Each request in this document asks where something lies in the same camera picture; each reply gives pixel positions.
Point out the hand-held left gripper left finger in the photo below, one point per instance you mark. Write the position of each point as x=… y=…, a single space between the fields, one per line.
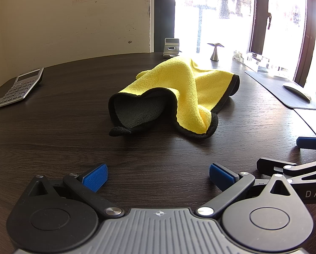
x=94 y=177

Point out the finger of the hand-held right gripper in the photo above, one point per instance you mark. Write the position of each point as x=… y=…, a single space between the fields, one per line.
x=271 y=165
x=309 y=143

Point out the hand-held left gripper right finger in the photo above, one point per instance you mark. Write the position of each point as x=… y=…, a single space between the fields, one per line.
x=222 y=176

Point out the yellow and grey microfiber towel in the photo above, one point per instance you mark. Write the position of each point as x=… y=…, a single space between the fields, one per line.
x=179 y=84

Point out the white computer mouse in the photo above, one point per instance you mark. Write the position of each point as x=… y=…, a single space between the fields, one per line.
x=298 y=91

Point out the dark mouse pad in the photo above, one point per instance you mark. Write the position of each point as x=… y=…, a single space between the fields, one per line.
x=271 y=84

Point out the clear acrylic organiser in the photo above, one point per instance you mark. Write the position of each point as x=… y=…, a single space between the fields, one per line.
x=253 y=58

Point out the grey calculator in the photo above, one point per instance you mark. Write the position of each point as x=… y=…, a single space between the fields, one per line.
x=20 y=87

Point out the metal cone ornament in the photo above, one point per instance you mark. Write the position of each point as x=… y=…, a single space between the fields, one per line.
x=216 y=55

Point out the silver phone stand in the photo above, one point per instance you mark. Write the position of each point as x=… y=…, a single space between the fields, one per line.
x=171 y=50

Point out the dark window frame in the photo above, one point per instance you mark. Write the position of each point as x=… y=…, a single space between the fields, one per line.
x=258 y=5

